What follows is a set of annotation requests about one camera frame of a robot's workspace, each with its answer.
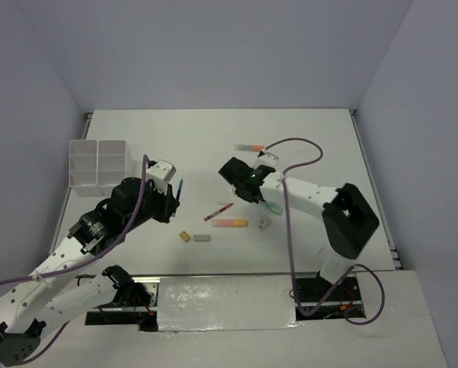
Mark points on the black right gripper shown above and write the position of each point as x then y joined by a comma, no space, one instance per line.
256,201

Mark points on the white compartment box right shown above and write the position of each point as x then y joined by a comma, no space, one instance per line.
114,164

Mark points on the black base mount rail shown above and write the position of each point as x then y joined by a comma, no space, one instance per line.
306,298

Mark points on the white compartment box left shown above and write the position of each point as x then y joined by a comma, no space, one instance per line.
82,171

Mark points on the red pen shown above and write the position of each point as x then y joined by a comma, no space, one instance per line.
219,211

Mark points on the grey eraser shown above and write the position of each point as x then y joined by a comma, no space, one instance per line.
201,238

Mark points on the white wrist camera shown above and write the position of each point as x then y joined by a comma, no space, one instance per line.
161,174
265,158

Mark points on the white compartment box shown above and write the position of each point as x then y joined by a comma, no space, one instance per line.
114,164
82,171

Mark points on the white taped cover panel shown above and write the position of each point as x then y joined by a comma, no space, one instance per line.
225,303

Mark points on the white red small box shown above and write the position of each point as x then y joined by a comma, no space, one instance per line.
264,222

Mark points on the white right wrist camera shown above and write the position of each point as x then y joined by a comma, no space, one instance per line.
265,158

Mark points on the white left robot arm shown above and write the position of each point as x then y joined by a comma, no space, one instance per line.
39,304

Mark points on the pink orange highlighter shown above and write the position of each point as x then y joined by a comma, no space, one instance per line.
230,223

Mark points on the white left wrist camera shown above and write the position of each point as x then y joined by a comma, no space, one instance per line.
161,174

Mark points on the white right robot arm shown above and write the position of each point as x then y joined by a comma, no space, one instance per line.
349,220

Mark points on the orange grey utility knife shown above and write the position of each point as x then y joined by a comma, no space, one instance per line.
248,147

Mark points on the blue pen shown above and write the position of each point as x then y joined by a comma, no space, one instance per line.
179,189

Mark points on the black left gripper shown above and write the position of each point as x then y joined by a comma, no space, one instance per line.
169,203

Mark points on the yellow eraser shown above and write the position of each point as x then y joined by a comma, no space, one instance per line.
185,236

